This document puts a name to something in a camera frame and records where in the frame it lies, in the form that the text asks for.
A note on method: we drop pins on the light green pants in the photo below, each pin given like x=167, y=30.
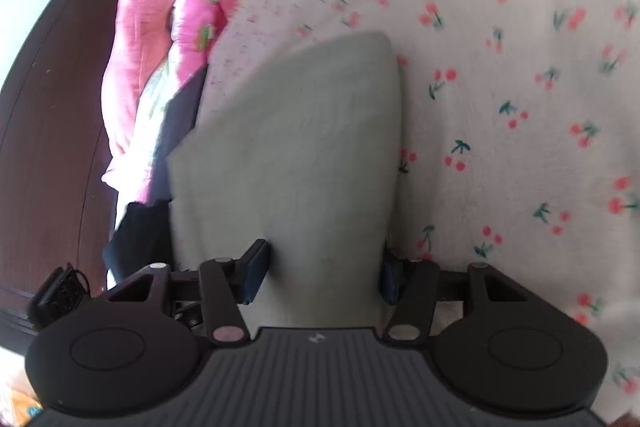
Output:
x=303, y=155

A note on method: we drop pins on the pink quilt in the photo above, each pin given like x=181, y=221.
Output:
x=159, y=45

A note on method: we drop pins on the dark wooden headboard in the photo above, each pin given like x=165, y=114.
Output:
x=55, y=209

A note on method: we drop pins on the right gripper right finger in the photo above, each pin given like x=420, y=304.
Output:
x=413, y=289

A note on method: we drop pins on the dark navy garment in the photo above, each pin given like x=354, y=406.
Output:
x=143, y=232

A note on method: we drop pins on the cherry print bed sheet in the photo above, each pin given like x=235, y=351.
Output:
x=520, y=143

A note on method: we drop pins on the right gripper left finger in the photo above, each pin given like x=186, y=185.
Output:
x=208, y=300

